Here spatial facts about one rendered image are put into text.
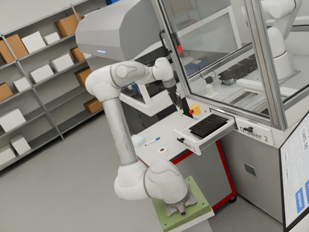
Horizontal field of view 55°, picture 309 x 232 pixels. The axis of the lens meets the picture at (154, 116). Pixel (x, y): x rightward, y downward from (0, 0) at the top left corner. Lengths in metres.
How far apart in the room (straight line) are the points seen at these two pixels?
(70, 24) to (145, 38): 2.96
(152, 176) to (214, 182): 1.02
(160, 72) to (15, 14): 4.03
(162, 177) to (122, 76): 0.55
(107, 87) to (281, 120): 0.94
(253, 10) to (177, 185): 0.92
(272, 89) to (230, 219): 1.34
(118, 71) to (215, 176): 1.31
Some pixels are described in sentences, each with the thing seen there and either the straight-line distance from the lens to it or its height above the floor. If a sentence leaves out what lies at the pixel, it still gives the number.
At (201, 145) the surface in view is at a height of 0.87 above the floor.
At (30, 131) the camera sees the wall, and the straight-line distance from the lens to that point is 5.92.
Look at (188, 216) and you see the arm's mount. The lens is 1.64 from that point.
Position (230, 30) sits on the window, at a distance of 1.72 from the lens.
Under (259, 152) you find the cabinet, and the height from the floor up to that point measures 0.69.
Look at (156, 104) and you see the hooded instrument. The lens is 2.78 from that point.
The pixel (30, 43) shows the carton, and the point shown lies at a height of 1.70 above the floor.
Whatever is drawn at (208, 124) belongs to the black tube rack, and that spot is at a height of 0.90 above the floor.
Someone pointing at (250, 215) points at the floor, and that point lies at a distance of 2.64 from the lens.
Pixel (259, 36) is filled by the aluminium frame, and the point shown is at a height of 1.49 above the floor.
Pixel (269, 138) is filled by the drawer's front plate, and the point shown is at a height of 0.87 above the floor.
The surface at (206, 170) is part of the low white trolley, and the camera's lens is 2.40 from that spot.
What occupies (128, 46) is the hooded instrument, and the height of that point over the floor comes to 1.48.
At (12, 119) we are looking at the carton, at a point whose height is 0.75.
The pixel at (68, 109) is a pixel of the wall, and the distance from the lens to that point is 5.98.
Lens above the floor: 1.92
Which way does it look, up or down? 24 degrees down
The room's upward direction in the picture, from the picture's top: 23 degrees counter-clockwise
